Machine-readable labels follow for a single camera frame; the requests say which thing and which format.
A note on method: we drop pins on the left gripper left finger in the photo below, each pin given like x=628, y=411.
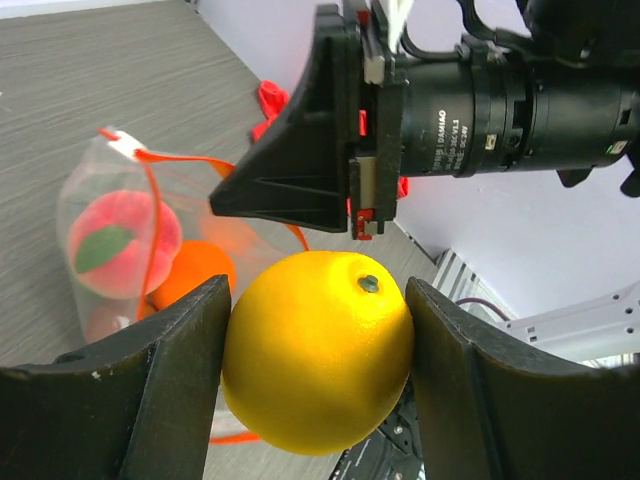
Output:
x=138, y=404

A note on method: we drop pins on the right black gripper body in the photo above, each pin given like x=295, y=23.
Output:
x=376, y=79

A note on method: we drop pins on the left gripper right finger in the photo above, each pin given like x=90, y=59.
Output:
x=490, y=406

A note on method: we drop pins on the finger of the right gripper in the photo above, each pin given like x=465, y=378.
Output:
x=297, y=172

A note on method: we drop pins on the orange fruit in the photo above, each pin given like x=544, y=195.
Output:
x=195, y=263

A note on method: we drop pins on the yellow lemon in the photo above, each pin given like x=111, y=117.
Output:
x=317, y=352

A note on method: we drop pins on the clear zip top bag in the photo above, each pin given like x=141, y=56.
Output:
x=115, y=160

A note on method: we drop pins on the pink yellow peach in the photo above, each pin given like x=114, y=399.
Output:
x=109, y=244

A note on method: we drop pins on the red apple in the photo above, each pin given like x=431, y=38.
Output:
x=106, y=320

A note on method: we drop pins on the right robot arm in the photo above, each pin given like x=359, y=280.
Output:
x=564, y=98

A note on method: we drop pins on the red cloth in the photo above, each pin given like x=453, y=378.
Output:
x=272, y=100

